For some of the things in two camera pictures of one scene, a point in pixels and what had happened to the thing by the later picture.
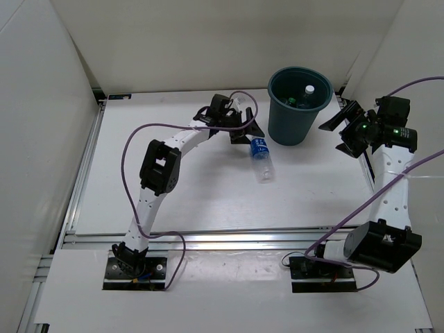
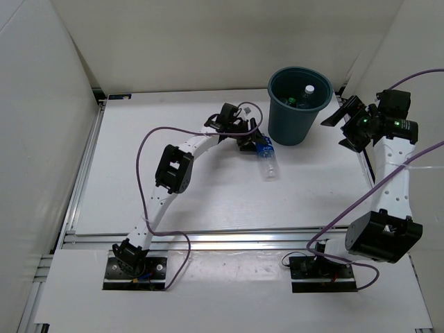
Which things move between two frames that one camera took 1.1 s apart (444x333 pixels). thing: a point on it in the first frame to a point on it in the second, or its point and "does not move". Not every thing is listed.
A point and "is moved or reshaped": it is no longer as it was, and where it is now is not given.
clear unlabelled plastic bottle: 309,89 does not move
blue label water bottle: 263,166 is moved or reshaped
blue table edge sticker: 120,96 does not move
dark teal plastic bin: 292,126 does not move
